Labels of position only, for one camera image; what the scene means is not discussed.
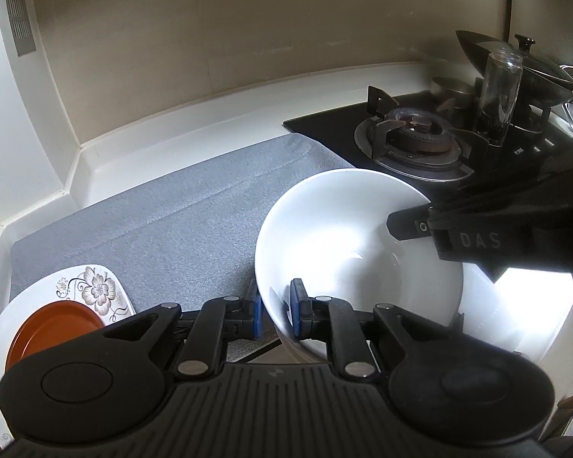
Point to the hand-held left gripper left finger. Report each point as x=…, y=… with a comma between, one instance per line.
x=255, y=317

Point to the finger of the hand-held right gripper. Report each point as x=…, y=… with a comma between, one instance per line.
x=408, y=223

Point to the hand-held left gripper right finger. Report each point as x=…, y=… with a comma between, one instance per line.
x=295, y=310

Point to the white bowl with blue pattern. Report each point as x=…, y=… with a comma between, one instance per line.
x=324, y=229

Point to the white floral square plate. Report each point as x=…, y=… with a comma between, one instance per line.
x=90, y=286

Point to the brown round plate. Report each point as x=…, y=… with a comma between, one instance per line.
x=52, y=324

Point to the grey fabric mat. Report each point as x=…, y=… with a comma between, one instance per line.
x=172, y=224

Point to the gas stove burner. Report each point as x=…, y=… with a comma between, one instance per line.
x=377, y=100

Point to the black glass gas stove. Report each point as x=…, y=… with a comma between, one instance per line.
x=324, y=124

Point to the clear glass jar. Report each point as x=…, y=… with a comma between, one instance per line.
x=499, y=86

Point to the small steel pot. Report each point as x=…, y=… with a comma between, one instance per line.
x=451, y=87

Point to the steel wok lid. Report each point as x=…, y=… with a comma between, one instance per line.
x=539, y=69

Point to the black wok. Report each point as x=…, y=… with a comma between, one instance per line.
x=472, y=44

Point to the grey vent grille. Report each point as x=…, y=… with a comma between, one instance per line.
x=19, y=9

